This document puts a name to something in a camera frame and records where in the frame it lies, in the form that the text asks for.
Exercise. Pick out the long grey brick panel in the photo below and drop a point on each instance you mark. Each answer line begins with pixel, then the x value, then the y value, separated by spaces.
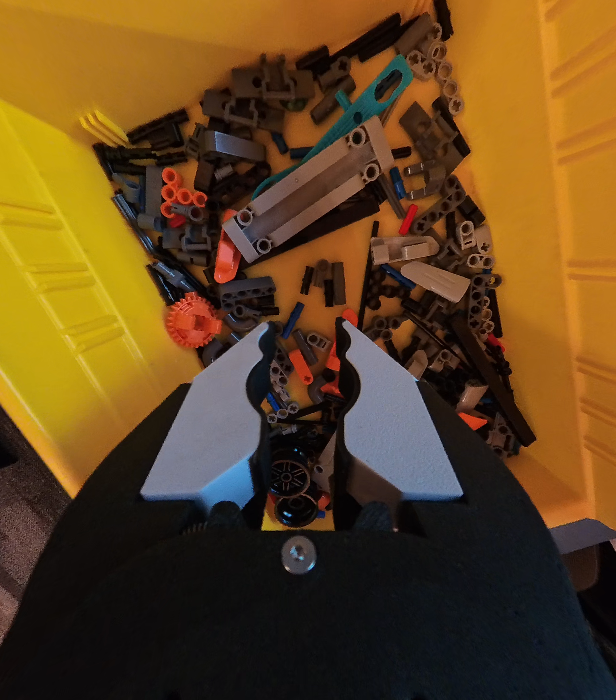
pixel 308 191

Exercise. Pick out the yellow plastic bin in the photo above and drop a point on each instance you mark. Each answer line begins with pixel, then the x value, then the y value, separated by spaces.
pixel 559 219

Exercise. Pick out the pile of building bricks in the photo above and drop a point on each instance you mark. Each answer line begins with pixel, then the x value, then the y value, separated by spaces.
pixel 439 219

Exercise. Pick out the teal brick separator tool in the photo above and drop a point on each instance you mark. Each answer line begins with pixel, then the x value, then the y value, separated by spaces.
pixel 373 104

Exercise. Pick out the black toy wheel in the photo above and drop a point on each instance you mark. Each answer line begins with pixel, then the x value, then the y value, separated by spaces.
pixel 289 473

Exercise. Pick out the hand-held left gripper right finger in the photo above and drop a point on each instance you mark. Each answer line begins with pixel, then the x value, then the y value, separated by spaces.
pixel 395 432

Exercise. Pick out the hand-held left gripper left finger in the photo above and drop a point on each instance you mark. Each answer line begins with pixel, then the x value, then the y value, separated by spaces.
pixel 209 432

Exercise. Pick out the orange toy gear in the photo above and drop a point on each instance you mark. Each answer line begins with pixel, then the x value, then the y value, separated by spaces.
pixel 193 322

